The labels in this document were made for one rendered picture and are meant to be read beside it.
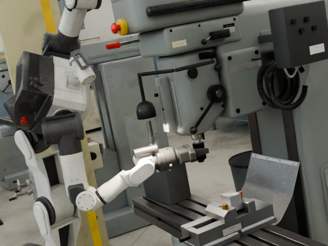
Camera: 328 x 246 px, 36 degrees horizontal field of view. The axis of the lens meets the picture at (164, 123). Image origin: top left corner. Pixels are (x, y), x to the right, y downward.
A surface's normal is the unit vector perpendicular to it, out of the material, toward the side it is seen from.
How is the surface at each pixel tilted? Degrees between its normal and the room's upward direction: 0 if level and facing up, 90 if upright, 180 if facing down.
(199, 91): 90
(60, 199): 80
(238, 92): 90
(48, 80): 57
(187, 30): 90
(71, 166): 85
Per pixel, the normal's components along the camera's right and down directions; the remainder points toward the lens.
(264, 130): -0.87, 0.24
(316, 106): 0.47, 0.07
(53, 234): 0.73, 0.11
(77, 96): 0.50, -0.54
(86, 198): 0.07, 0.07
